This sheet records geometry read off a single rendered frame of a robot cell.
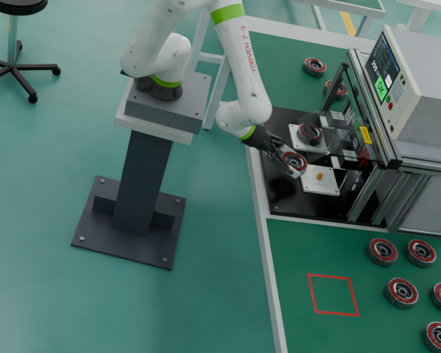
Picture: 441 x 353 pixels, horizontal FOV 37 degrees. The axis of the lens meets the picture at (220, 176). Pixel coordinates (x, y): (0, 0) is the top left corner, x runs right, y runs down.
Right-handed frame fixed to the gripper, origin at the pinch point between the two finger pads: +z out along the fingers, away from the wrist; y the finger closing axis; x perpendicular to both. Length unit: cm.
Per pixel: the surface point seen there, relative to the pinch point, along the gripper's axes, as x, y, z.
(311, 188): -0.6, 6.4, 10.8
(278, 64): -4, -81, 13
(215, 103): -58, -114, 27
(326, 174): 3.5, -3.2, 17.8
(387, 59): 49, -18, 1
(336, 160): 11.9, -1.1, 12.7
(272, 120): -6.9, -33.7, 2.7
